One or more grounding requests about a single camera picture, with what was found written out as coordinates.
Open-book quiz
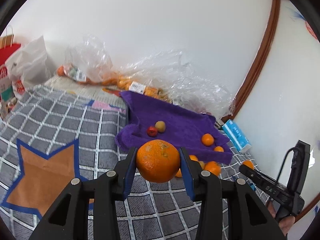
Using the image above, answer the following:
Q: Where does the small orange tangerine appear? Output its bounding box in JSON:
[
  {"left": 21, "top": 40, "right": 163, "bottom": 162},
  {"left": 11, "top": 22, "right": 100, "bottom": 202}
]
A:
[
  {"left": 213, "top": 146, "right": 224, "bottom": 152},
  {"left": 242, "top": 160, "right": 254, "bottom": 169}
]

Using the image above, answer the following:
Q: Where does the stemmed mandarin orange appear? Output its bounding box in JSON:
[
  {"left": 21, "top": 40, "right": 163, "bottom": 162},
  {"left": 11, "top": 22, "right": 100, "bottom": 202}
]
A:
[{"left": 204, "top": 161, "right": 221, "bottom": 177}]

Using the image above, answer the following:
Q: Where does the large orange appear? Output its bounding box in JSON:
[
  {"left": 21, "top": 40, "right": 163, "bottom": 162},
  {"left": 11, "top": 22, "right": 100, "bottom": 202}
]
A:
[{"left": 201, "top": 133, "right": 215, "bottom": 147}]

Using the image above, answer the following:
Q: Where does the lone orange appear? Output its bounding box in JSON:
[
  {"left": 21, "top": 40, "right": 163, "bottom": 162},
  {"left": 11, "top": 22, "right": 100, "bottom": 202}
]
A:
[{"left": 136, "top": 139, "right": 181, "bottom": 183}]

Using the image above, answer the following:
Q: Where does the small red apple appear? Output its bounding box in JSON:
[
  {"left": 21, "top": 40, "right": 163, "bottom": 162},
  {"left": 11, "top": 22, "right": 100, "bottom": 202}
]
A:
[{"left": 146, "top": 126, "right": 158, "bottom": 138}]

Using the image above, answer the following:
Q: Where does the yellow green round fruit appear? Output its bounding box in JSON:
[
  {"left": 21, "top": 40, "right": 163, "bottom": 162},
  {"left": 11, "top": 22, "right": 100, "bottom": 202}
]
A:
[{"left": 155, "top": 121, "right": 166, "bottom": 133}]

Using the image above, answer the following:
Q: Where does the oval yellow orange fruit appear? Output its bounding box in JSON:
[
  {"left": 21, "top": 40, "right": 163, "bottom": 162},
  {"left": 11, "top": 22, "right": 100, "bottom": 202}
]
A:
[{"left": 175, "top": 169, "right": 182, "bottom": 178}]

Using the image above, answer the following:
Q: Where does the smooth round orange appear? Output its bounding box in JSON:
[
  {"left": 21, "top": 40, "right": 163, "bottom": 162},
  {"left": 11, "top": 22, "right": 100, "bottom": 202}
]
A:
[{"left": 189, "top": 155, "right": 199, "bottom": 161}]

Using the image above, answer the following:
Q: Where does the person's right hand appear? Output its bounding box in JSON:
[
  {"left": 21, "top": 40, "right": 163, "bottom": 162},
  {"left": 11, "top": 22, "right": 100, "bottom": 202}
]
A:
[{"left": 266, "top": 202, "right": 296, "bottom": 236}]

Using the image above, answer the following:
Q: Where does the blue tissue pack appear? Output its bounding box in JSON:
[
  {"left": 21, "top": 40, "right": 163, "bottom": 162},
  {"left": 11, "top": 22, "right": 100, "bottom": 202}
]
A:
[{"left": 222, "top": 120, "right": 252, "bottom": 153}]

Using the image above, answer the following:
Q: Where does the fruit print play mat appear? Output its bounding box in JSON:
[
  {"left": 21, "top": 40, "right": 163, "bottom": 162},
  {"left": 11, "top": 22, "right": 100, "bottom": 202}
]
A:
[{"left": 44, "top": 76, "right": 127, "bottom": 112}]

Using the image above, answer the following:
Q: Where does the purple towel lined tray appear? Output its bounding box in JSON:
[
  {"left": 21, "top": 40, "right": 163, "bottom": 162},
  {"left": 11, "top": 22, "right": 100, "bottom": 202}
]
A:
[{"left": 116, "top": 91, "right": 233, "bottom": 164}]

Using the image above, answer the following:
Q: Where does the clear bag of red fruit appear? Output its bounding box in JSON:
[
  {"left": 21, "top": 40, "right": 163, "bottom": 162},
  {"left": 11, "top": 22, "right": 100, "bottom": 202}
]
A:
[{"left": 168, "top": 77, "right": 234, "bottom": 119}]

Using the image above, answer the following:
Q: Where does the red paper shopping bag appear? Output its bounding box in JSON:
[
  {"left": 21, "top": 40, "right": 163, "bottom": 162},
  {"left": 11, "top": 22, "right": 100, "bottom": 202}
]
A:
[{"left": 0, "top": 26, "right": 22, "bottom": 103}]

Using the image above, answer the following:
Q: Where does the white plastic bag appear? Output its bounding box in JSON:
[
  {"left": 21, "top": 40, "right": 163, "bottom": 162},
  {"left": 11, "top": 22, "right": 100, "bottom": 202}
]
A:
[{"left": 5, "top": 36, "right": 52, "bottom": 99}]

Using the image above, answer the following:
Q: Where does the clear bag of oranges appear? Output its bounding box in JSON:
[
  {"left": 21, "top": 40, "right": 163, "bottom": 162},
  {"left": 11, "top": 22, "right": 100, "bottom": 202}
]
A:
[{"left": 57, "top": 35, "right": 118, "bottom": 86}]

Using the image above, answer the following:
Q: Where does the clear bag of kumquats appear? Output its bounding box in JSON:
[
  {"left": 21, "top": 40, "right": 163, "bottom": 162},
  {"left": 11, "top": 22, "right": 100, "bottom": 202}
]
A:
[{"left": 102, "top": 48, "right": 201, "bottom": 104}]

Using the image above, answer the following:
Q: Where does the black cable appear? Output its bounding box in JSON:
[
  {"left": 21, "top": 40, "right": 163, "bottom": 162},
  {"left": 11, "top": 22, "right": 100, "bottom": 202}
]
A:
[{"left": 274, "top": 147, "right": 299, "bottom": 188}]

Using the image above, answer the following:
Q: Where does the brown wooden door frame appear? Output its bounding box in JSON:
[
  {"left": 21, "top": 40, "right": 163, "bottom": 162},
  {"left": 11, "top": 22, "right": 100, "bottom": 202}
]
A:
[{"left": 221, "top": 0, "right": 281, "bottom": 122}]

